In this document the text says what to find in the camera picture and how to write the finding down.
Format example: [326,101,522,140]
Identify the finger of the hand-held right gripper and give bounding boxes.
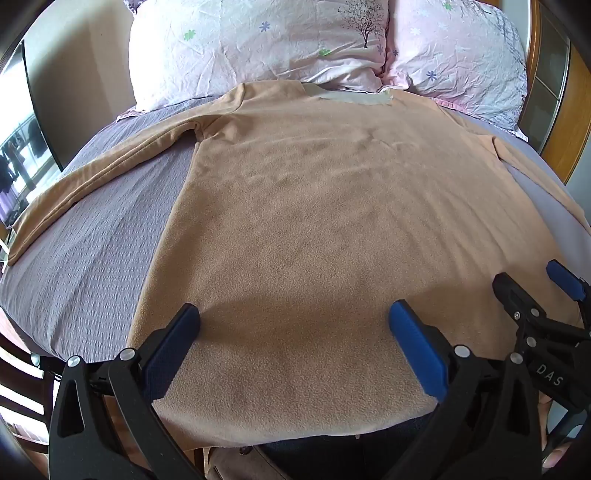
[492,272,548,334]
[546,259,591,308]

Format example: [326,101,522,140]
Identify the person's right hand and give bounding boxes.
[537,391,575,469]

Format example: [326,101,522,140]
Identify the person's dark trousers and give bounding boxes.
[256,410,439,480]

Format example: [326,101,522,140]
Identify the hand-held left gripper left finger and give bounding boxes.
[48,303,204,480]

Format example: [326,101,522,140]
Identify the dark wooden chair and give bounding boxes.
[0,331,58,464]

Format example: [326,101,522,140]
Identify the tan fleece long-sleeved shirt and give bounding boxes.
[7,80,591,452]

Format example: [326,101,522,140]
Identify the wooden headboard with glass panels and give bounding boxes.
[517,0,591,186]

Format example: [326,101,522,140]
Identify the pink floral pillow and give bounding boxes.
[382,0,530,142]

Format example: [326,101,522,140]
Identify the dark framed window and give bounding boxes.
[0,41,66,228]

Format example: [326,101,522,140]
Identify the purple textured bed sheet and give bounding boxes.
[0,99,591,366]

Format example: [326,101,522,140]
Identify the white floral pillow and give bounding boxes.
[115,0,394,123]

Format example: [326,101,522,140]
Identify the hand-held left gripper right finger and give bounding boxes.
[385,299,548,480]

